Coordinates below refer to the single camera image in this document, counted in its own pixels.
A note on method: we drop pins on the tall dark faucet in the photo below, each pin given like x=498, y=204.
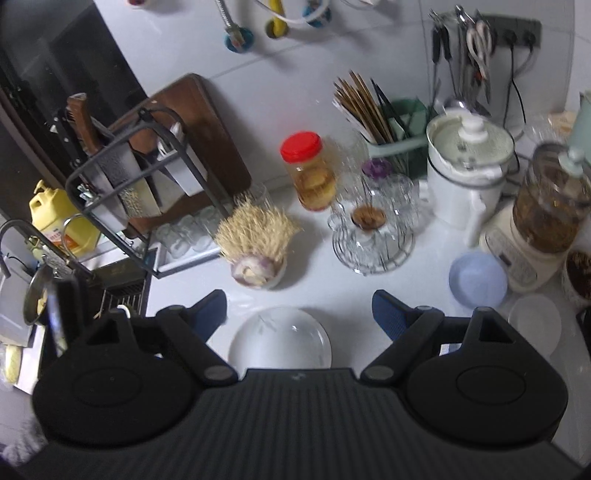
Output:
x=27, y=230

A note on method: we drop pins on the mint green electric kettle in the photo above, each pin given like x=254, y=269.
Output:
x=584, y=120

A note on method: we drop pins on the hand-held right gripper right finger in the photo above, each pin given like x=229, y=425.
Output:
x=392, y=316

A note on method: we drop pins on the metal pan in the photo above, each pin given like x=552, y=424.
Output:
x=34, y=300

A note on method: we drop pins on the light blue bowl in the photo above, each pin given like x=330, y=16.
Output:
x=478, y=279

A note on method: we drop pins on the green utensil holder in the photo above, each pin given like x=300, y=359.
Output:
x=406, y=134

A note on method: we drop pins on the black metal knife rack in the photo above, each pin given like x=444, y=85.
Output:
x=184, y=152

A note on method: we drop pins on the wooden cutting board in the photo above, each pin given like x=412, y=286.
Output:
x=217, y=138

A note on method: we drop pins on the hammered steel cleaver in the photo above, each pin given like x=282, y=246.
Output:
x=134, y=194

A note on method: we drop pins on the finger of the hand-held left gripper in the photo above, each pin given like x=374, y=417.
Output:
x=57, y=314

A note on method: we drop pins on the glass kettle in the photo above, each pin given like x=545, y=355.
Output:
x=547, y=207

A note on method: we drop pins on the white leaf-print plate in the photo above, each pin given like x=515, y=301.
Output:
x=277, y=337

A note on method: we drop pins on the yellow detergent jug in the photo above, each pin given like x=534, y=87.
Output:
x=51, y=217

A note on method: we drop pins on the small white dish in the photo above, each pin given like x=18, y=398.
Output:
x=533, y=323

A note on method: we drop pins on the black sink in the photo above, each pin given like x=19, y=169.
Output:
x=124, y=277

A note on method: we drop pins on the white ceramic bowl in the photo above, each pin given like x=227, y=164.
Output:
x=272, y=279

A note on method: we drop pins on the white drip tray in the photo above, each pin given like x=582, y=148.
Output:
x=184, y=263

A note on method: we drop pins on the red-lidded clear jar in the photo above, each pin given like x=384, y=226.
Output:
x=309, y=175

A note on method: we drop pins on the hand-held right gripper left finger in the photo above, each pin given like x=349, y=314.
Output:
x=210, y=314

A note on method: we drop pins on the patterned bowl of grains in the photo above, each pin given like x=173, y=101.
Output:
x=579, y=277

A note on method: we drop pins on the white electric pot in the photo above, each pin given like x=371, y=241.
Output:
x=461, y=184

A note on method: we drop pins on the yellow cloth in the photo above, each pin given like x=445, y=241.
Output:
x=13, y=364

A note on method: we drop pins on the clear drinking glass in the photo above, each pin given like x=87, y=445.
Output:
x=188, y=233
x=208, y=224
x=170, y=242

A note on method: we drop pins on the black power strip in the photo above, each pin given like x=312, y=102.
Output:
x=521, y=30

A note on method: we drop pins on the purple onion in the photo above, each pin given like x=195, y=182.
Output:
x=249, y=270

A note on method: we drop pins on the bundle of wooden chopsticks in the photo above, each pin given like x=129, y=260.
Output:
x=362, y=108

